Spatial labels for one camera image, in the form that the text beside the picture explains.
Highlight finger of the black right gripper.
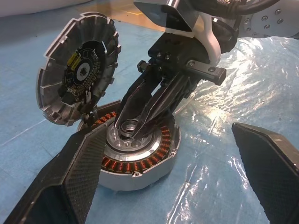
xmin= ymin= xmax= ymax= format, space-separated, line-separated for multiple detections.
xmin=114 ymin=69 xmax=164 ymax=128
xmin=132 ymin=71 xmax=202 ymax=139

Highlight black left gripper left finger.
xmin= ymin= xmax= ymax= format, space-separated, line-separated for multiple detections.
xmin=3 ymin=123 xmax=110 ymax=224

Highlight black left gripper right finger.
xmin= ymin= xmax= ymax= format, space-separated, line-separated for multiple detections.
xmin=231 ymin=121 xmax=299 ymax=224

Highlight silver spoked rotor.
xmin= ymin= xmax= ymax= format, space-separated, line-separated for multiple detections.
xmin=102 ymin=119 xmax=162 ymax=164

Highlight silver motor housing copper windings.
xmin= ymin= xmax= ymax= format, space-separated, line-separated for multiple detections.
xmin=76 ymin=100 xmax=182 ymax=192

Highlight hinged grey motor lid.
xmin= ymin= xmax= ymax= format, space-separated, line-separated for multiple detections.
xmin=35 ymin=11 xmax=122 ymax=128

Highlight clear plastic film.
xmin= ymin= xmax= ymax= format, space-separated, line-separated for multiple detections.
xmin=172 ymin=35 xmax=299 ymax=224

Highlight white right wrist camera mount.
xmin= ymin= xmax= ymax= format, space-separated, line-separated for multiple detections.
xmin=133 ymin=0 xmax=222 ymax=69

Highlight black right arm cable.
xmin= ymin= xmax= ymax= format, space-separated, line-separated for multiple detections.
xmin=191 ymin=0 xmax=260 ymax=17

